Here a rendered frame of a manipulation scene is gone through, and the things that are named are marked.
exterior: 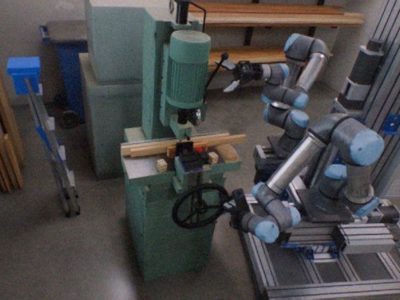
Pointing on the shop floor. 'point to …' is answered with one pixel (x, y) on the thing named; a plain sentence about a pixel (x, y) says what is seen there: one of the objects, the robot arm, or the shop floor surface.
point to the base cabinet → (167, 234)
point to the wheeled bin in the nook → (68, 67)
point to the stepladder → (43, 124)
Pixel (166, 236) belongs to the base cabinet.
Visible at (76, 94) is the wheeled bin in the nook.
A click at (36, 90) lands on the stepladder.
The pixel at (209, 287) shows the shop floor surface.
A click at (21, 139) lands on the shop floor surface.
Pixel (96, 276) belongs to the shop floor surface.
